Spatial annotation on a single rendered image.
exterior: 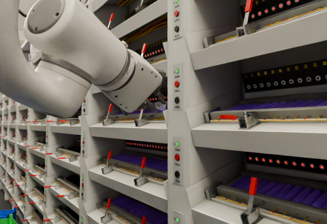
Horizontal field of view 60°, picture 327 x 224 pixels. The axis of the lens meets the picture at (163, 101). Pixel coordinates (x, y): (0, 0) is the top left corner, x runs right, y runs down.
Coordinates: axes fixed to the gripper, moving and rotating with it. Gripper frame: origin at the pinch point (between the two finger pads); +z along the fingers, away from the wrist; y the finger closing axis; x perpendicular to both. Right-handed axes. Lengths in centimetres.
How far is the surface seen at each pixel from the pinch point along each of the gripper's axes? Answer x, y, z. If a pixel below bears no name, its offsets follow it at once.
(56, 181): -73, 88, 92
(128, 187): -5.9, 28.7, 33.6
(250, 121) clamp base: 16.8, -10.9, 5.1
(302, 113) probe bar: 23.3, -17.9, 3.1
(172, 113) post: -2.7, -0.3, 14.6
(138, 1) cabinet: -73, -25, 41
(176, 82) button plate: -6.2, -7.0, 10.6
